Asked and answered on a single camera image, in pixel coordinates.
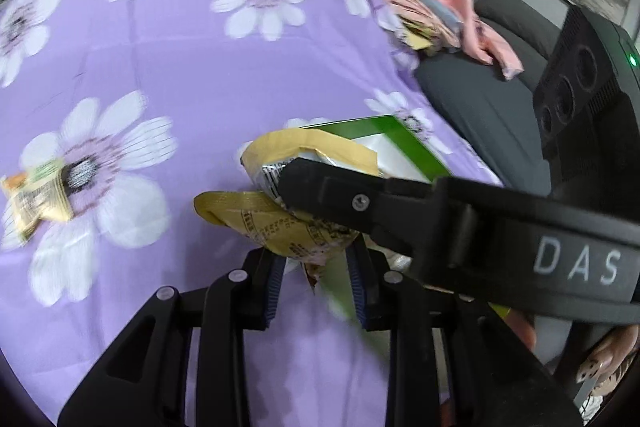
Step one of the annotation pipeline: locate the green cardboard box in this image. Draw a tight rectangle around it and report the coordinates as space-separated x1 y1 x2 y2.
299 114 452 323

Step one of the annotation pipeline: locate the orange snack packet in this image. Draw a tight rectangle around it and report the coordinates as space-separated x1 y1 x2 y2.
240 126 381 208

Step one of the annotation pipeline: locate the yellow snack packet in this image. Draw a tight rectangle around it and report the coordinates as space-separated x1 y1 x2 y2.
193 191 358 287

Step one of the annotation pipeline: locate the hand with painted nails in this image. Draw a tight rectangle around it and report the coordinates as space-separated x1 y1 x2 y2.
500 307 639 397

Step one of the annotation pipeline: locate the dark grey sofa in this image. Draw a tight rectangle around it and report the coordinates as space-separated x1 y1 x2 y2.
416 0 560 196

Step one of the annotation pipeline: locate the pink clothes pile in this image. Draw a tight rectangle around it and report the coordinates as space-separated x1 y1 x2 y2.
384 0 524 80

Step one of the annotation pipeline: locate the green-orange snack packet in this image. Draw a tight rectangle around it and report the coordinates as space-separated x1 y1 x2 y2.
1 158 74 249

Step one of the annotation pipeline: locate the purple floral cloth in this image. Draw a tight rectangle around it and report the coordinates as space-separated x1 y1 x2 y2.
1 0 497 419

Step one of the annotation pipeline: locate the black camera box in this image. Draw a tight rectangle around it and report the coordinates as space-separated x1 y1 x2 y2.
533 5 639 219

